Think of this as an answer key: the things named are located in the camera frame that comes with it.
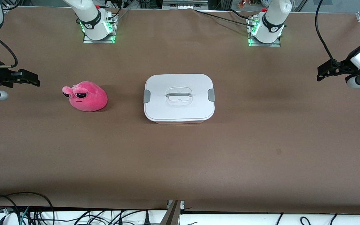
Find pink plush toy with eyes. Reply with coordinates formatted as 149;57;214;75
62;81;108;112

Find white plastic box lid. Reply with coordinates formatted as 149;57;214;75
143;74;215;122

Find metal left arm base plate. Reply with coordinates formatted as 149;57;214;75
248;16;281;47

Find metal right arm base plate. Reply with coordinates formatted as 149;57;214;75
83;14;116;43

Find short black table cable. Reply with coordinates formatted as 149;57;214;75
228;9;258;20

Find long black table cable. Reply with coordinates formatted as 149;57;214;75
194;9;255;28

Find black looping cable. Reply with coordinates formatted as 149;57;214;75
0;192;55;225

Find green cable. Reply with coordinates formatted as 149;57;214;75
19;206;30;225

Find aluminium profile post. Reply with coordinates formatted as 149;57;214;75
160;200;185;225

